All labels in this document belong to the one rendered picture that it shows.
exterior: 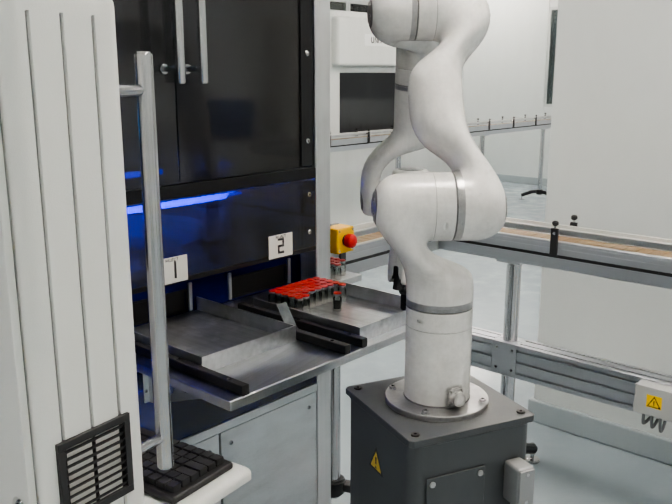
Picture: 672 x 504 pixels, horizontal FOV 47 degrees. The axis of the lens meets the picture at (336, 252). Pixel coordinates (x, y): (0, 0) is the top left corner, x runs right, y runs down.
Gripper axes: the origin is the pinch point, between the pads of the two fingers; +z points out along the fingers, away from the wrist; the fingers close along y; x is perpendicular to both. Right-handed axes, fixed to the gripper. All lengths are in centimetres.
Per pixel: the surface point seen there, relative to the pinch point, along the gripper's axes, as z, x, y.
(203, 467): 9, 12, 72
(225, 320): 4.2, -31.5, 29.5
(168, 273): -9, -35, 42
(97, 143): -45, 18, 91
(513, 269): 12, -19, -86
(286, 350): 4.3, -6.7, 33.9
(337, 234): -9.0, -35.0, -14.5
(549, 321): 48, -32, -143
